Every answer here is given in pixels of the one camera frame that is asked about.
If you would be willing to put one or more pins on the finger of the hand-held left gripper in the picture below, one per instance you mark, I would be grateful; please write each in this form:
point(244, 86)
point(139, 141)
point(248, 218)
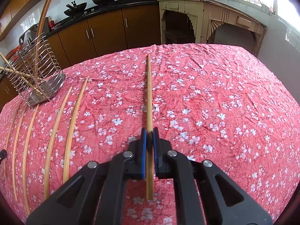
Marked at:
point(2, 154)

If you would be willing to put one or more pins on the dark wooden stool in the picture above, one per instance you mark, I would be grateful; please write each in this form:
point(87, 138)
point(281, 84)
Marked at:
point(179, 36)

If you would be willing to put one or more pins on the red floral tablecloth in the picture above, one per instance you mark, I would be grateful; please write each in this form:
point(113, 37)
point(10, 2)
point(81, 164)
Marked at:
point(199, 112)

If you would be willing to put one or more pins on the cream wooden side table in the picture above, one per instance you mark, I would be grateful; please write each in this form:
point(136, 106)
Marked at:
point(211, 14)

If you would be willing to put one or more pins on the large barred window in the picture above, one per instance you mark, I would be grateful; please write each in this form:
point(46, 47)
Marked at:
point(269, 0)

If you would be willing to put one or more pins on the small red bottle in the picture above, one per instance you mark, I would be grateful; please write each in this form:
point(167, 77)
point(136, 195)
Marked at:
point(51, 24)

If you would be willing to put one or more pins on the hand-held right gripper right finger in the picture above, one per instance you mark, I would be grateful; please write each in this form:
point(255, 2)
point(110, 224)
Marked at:
point(168, 166)

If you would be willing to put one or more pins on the black gas stove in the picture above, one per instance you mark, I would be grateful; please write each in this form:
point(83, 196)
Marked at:
point(93, 9)

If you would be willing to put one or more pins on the brown wall cabinets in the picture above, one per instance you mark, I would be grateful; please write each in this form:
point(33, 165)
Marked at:
point(21, 2)

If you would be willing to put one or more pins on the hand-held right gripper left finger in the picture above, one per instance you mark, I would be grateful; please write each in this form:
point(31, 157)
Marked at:
point(131, 166)

